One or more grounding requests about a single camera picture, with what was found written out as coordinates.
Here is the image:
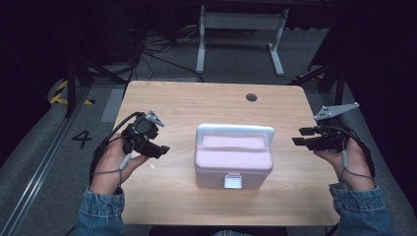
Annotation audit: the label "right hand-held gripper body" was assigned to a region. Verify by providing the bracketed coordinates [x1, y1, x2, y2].
[309, 101, 361, 153]

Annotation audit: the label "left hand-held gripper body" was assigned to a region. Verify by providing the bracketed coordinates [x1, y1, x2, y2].
[121, 110, 166, 155]

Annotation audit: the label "pink storage box white handle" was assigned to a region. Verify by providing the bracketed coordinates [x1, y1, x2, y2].
[193, 122, 276, 191]

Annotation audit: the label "person's right hand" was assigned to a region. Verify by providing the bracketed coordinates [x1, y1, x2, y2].
[313, 137, 376, 192]

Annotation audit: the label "person's left hand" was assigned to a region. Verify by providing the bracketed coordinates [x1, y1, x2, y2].
[89, 132, 150, 197]

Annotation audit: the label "black metal stand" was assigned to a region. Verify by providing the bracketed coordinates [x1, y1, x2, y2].
[63, 54, 128, 119]
[288, 60, 349, 110]

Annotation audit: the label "person's denim legs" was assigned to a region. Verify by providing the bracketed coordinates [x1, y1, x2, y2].
[210, 229, 254, 236]

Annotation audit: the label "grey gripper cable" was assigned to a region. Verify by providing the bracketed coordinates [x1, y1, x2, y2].
[92, 141, 136, 185]
[337, 140, 376, 182]

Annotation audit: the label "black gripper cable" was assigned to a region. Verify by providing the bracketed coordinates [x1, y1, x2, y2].
[322, 125, 377, 181]
[89, 111, 146, 185]

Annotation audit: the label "black cables bundle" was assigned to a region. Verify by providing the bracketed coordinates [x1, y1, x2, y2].
[130, 27, 206, 84]

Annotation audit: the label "metal floor rail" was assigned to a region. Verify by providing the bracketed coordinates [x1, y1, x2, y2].
[0, 88, 93, 236]

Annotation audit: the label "white metal table frame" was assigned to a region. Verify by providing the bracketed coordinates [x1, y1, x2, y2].
[195, 4, 291, 78]

